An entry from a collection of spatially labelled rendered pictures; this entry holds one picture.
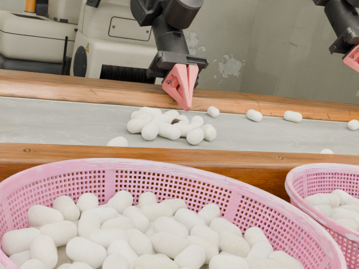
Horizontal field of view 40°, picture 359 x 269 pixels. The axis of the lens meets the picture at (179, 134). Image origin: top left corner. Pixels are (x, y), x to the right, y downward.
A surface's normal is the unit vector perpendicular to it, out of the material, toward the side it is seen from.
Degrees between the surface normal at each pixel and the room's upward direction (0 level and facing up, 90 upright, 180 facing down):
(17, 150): 0
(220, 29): 91
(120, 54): 98
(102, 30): 98
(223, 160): 0
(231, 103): 45
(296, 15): 90
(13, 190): 75
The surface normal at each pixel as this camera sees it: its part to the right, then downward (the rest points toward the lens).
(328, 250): -0.90, -0.40
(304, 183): 0.77, -0.02
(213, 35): 0.50, 0.31
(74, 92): 0.42, -0.47
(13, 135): 0.18, -0.95
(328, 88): -0.85, -0.02
